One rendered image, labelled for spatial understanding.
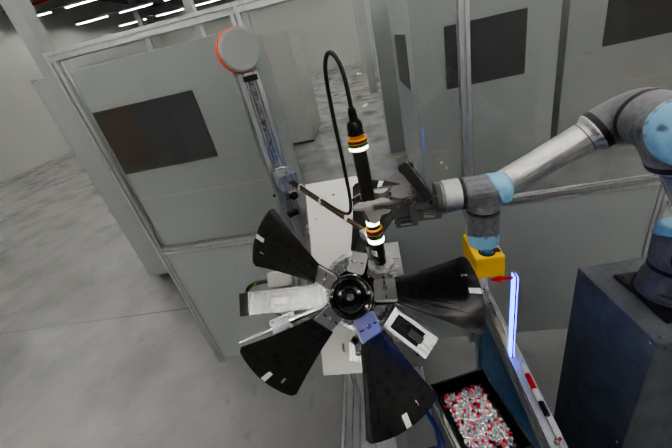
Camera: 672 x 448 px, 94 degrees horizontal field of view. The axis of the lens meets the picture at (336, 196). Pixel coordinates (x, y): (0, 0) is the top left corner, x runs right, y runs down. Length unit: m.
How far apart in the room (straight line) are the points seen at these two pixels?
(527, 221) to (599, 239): 0.38
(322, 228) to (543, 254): 1.23
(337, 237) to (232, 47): 0.79
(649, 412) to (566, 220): 0.83
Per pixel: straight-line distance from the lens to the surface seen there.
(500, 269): 1.27
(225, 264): 1.98
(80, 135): 3.45
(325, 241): 1.20
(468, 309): 0.95
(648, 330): 1.22
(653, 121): 0.84
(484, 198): 0.79
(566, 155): 0.94
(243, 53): 1.32
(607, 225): 2.04
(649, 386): 1.34
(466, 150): 1.54
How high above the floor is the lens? 1.85
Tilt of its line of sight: 26 degrees down
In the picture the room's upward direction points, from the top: 14 degrees counter-clockwise
